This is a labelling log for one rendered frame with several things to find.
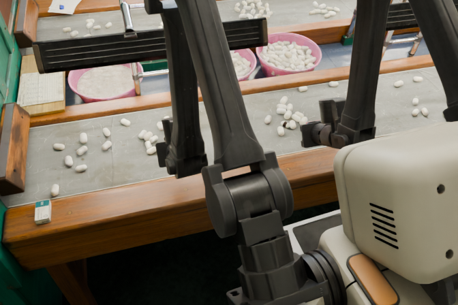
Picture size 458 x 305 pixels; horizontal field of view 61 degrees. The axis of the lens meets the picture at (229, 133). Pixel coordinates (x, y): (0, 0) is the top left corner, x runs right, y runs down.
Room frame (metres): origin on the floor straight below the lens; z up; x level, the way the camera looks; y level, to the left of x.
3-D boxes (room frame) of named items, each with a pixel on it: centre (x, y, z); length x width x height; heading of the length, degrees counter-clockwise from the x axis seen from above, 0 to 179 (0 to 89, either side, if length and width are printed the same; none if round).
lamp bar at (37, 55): (0.90, 0.21, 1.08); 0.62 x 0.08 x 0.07; 109
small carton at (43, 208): (0.52, 0.47, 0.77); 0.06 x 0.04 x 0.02; 19
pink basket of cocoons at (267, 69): (1.34, -0.22, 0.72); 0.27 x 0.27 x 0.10
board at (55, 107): (1.04, 0.67, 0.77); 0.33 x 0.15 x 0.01; 19
